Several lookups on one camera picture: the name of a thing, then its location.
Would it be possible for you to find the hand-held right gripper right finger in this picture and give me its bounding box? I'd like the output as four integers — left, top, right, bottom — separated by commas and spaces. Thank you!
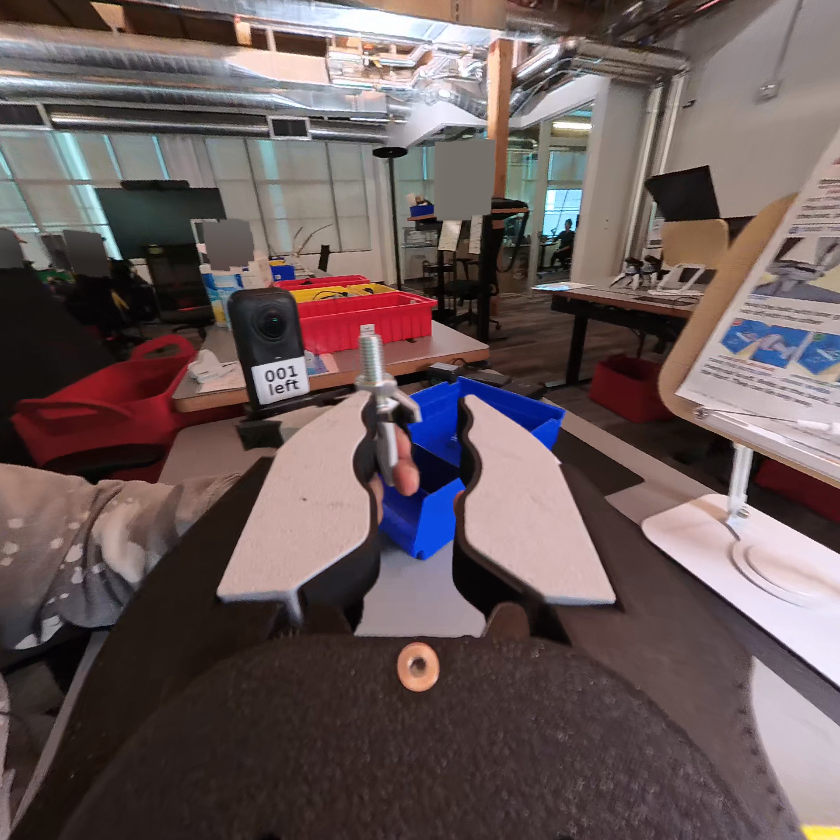
453, 395, 618, 637

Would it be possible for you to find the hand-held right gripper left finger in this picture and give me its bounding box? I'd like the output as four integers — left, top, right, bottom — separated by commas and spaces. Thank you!
215, 390, 385, 636

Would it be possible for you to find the steel bolt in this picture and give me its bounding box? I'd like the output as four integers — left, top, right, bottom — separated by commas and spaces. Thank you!
358, 333, 384, 395

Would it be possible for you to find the blue plastic bin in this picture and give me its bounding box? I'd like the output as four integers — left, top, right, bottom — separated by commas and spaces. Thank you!
379, 377, 567, 560

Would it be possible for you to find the yellow storage tray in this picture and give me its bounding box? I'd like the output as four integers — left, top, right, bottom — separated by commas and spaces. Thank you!
289, 283, 398, 304

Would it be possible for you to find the wipes canister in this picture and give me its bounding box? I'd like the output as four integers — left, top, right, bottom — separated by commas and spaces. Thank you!
200, 266, 247, 326

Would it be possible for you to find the labelled red storage bin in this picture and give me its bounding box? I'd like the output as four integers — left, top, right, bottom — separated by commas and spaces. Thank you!
298, 290, 437, 355

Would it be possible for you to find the wooden table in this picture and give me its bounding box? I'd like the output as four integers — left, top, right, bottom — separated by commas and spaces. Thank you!
172, 318, 491, 414

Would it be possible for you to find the black printer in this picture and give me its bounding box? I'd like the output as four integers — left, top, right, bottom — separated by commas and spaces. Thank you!
146, 243, 214, 322

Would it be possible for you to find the black office chair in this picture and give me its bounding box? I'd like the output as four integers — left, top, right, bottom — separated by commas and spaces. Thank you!
0, 266, 106, 473
446, 279, 496, 329

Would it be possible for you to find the large dark screen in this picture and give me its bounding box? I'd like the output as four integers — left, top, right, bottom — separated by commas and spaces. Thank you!
95, 180, 227, 260

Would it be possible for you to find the black standing desk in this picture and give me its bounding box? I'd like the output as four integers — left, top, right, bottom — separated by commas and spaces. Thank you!
478, 197, 529, 342

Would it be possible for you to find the wooden document stand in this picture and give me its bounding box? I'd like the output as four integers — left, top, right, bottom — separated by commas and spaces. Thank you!
640, 193, 840, 683

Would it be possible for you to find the red crate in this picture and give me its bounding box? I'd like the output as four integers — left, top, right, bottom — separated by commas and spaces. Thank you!
755, 459, 840, 506
589, 354, 664, 424

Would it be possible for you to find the red tote bag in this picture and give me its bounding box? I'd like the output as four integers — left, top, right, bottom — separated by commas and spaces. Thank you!
12, 335, 198, 483

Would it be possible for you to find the black floor lamp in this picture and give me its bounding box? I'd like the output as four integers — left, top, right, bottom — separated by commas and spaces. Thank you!
372, 146, 409, 290

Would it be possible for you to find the wooden office desk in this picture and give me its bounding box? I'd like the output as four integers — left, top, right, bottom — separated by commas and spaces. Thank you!
532, 279, 706, 388

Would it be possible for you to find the black desk device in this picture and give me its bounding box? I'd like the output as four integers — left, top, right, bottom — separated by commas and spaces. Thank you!
610, 257, 660, 290

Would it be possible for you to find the printed instruction sheet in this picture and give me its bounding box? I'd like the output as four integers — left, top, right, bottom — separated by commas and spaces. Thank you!
676, 154, 840, 460

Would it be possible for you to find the spare document stand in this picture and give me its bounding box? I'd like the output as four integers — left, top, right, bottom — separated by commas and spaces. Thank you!
656, 217, 729, 293

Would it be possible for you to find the black light panel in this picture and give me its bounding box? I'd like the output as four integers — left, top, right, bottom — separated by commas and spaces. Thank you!
644, 165, 723, 221

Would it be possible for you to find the silver air duct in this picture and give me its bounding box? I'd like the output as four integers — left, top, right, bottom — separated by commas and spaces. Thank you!
0, 34, 395, 76

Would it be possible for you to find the wooden post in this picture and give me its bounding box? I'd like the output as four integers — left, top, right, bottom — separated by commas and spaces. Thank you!
487, 38, 513, 201

